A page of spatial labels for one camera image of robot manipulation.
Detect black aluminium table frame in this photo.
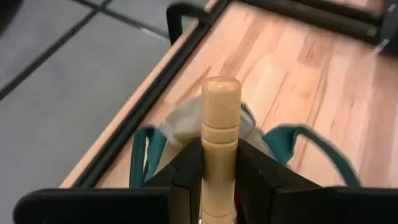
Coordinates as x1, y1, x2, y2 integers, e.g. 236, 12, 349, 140
73, 0, 385, 189

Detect narrow trowel wooden handle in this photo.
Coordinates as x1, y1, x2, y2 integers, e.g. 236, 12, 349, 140
200, 76, 243, 224

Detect beige gardening bag green handles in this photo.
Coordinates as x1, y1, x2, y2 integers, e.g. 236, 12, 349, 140
129, 93, 363, 190

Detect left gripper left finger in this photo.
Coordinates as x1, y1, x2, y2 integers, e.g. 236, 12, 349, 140
14, 138, 205, 224

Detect black arched bracket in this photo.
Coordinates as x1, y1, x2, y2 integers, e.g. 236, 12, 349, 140
166, 2, 214, 44

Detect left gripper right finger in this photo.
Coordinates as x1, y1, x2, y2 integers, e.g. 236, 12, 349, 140
234, 138, 398, 224

